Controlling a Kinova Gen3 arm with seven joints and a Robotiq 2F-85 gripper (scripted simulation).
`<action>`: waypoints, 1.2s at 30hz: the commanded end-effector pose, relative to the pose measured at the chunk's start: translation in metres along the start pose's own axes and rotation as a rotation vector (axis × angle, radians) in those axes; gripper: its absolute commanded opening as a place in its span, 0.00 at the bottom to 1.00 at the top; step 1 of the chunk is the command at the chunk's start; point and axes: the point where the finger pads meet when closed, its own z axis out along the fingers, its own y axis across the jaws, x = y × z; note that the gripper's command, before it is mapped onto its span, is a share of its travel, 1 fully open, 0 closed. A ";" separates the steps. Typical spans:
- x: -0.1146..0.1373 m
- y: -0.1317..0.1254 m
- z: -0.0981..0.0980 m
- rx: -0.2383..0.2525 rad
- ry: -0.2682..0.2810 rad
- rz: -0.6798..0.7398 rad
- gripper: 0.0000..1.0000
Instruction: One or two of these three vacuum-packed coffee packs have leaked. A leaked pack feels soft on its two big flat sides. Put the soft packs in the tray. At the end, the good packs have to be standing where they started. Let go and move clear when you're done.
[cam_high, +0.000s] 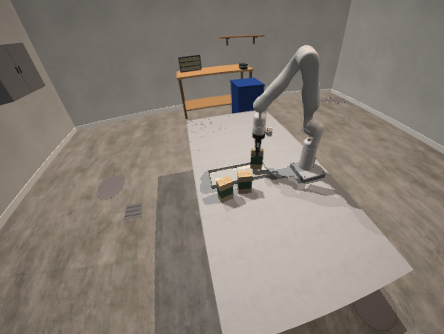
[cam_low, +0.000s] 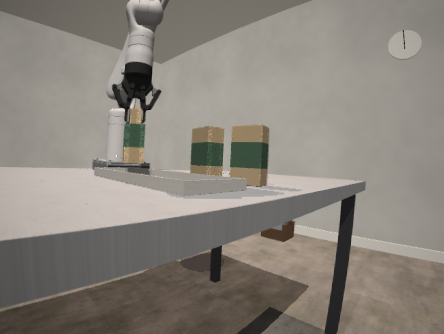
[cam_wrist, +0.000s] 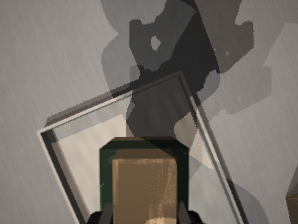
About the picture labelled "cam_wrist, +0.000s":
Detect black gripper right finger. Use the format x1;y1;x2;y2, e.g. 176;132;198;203
176;202;205;224

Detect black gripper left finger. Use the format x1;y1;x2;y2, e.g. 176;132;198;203
87;203;114;224

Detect tan and green coffee pack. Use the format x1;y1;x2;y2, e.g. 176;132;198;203
286;195;298;224
99;136;189;224

